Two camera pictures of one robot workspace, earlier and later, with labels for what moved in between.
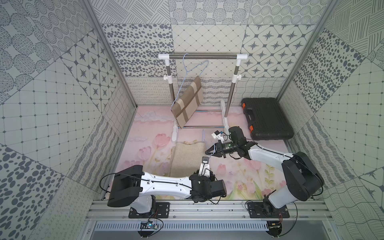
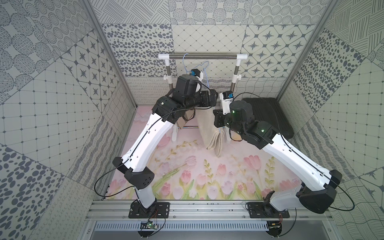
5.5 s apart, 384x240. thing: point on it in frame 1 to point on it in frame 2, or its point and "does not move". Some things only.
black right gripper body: (225, 148) to (222, 120)
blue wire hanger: (203, 135) to (205, 72)
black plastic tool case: (267, 120) does not move
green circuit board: (148, 225) does not move
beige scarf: (187, 158) to (213, 136)
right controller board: (275, 227) does not move
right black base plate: (257, 210) does not move
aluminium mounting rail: (208, 215) does not move
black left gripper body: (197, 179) to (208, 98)
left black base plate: (159, 210) does not move
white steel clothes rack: (236, 77) does not move
